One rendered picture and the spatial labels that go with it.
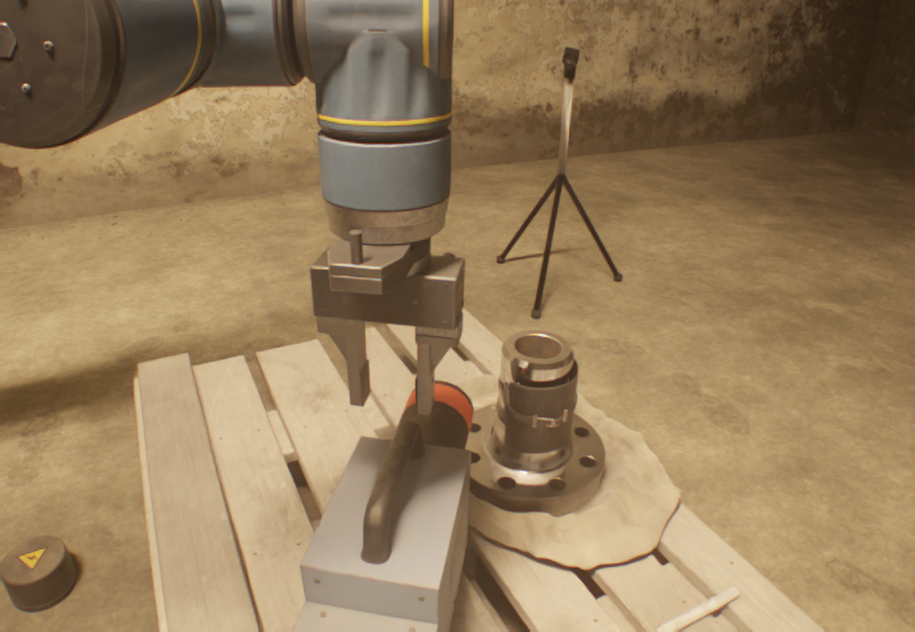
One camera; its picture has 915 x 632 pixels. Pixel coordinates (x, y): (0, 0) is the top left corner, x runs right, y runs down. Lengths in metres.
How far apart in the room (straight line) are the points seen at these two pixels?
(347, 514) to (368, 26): 0.48
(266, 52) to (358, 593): 0.49
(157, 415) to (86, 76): 1.03
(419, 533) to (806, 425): 1.19
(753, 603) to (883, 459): 0.73
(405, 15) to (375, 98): 0.06
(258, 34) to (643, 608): 0.84
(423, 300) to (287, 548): 0.58
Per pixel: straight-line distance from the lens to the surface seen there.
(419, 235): 0.51
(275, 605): 0.96
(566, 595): 0.97
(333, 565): 0.66
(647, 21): 4.09
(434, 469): 0.75
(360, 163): 0.48
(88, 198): 3.10
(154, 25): 0.37
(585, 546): 0.99
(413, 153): 0.48
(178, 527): 1.07
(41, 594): 1.25
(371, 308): 0.56
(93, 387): 1.78
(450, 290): 0.53
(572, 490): 1.03
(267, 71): 0.49
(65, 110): 0.34
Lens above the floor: 0.90
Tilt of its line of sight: 26 degrees down
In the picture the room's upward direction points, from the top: 1 degrees clockwise
